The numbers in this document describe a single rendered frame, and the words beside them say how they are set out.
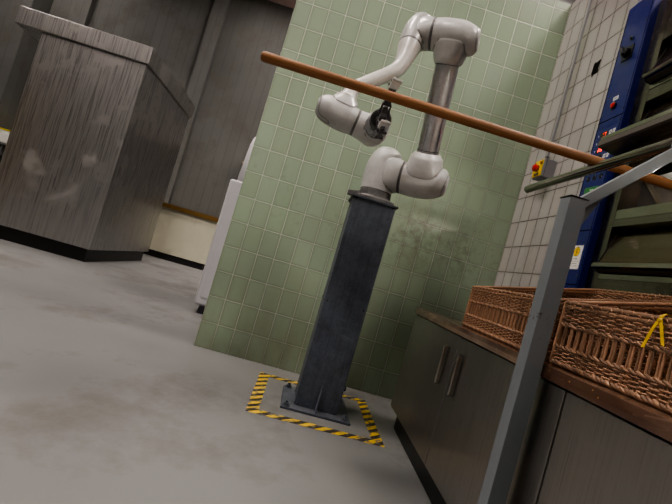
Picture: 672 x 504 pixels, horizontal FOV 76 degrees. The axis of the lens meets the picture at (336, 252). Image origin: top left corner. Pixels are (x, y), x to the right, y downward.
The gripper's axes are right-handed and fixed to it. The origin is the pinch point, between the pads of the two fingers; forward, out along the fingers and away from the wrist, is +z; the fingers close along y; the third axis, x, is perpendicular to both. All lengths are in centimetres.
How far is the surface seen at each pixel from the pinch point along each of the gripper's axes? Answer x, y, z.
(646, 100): -101, -44, -29
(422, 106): -8.5, 1.5, 7.4
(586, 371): -49, 60, 47
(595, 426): -45, 68, 59
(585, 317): -50, 49, 42
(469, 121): -23.3, 1.4, 7.4
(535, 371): -42, 64, 42
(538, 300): -39, 49, 41
